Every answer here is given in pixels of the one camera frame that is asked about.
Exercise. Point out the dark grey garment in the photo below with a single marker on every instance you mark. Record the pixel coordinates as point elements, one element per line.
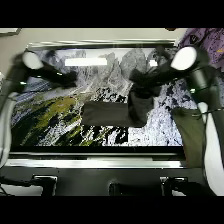
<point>106,114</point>

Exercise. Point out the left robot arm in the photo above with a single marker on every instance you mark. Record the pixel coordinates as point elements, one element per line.
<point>46,70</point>

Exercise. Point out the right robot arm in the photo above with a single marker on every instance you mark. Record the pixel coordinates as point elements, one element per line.
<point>196,80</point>

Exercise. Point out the olive green garment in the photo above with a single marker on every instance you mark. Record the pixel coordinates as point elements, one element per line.
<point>189,140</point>

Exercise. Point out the purple garment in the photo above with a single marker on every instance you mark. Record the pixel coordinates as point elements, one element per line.
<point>213,40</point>

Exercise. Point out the silver frame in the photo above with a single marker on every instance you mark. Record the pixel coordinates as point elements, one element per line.
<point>93,163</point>

